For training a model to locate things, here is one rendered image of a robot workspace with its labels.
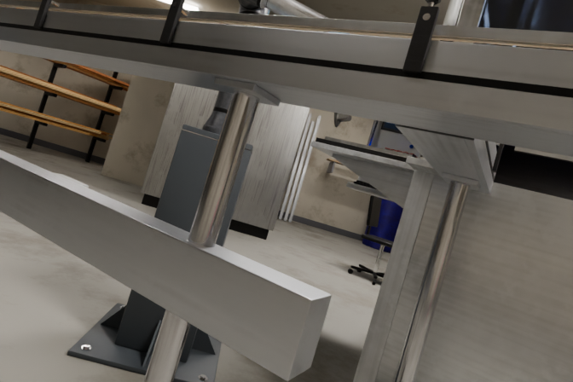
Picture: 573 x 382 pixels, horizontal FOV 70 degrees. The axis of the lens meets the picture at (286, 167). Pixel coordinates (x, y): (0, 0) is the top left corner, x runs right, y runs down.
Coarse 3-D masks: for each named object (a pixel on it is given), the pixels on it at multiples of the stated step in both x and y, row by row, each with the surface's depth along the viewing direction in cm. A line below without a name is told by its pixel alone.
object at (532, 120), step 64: (0, 0) 119; (128, 64) 87; (192, 64) 74; (256, 64) 67; (320, 64) 61; (384, 64) 56; (448, 64) 52; (512, 64) 49; (448, 128) 59; (512, 128) 50
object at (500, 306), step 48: (432, 192) 129; (480, 192) 123; (528, 192) 117; (432, 240) 127; (480, 240) 120; (528, 240) 115; (480, 288) 118; (528, 288) 113; (432, 336) 122; (480, 336) 116; (528, 336) 111
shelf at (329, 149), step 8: (312, 144) 154; (320, 144) 152; (328, 144) 151; (328, 152) 158; (336, 152) 150; (344, 152) 147; (352, 152) 146; (360, 152) 144; (368, 160) 146; (376, 160) 141; (384, 160) 140; (392, 160) 138; (400, 168) 141; (408, 168) 135
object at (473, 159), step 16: (400, 128) 69; (416, 128) 67; (416, 144) 79; (432, 144) 74; (448, 144) 70; (464, 144) 67; (480, 144) 71; (496, 144) 108; (432, 160) 92; (448, 160) 86; (464, 160) 81; (480, 160) 77; (496, 160) 106; (464, 176) 101; (480, 176) 94
